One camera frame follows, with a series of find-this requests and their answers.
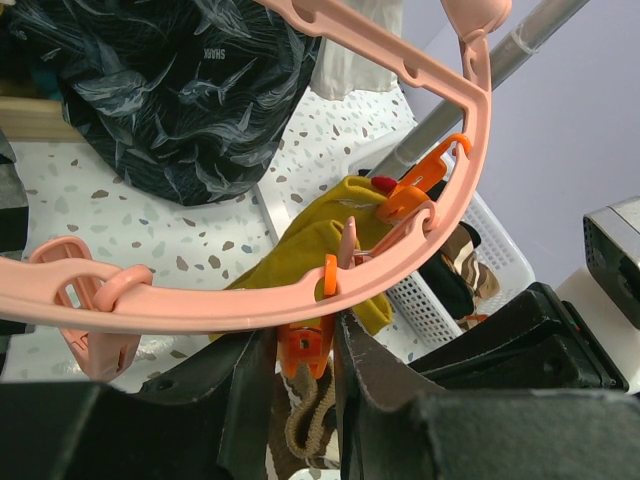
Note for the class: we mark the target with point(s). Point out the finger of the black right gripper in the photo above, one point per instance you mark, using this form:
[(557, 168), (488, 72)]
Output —
[(535, 341)]

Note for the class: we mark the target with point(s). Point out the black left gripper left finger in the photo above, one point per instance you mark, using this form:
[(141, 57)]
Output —
[(206, 418)]

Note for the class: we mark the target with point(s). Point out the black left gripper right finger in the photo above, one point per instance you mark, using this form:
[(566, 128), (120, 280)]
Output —
[(395, 424)]

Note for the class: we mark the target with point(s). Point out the brown striped sock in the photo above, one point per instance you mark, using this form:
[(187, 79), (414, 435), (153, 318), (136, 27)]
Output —
[(459, 254), (303, 424)]

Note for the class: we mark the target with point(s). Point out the black striped sock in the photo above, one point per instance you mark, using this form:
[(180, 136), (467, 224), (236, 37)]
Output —
[(445, 285)]

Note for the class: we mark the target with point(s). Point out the pink round clip hanger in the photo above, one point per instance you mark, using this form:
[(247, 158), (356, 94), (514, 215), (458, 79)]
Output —
[(102, 310)]

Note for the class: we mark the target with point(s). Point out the white plastic basket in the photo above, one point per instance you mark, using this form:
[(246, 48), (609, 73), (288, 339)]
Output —
[(421, 323)]

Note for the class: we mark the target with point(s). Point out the white clothes rack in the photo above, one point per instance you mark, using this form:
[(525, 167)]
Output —
[(466, 96)]

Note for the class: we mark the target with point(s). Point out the dark blue patterned garment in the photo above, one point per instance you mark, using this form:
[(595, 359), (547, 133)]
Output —
[(184, 100)]

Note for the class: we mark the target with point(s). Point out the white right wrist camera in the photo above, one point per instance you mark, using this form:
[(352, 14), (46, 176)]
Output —
[(606, 289)]

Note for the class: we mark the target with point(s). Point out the wooden frame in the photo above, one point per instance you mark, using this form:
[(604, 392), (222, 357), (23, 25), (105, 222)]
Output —
[(35, 120)]

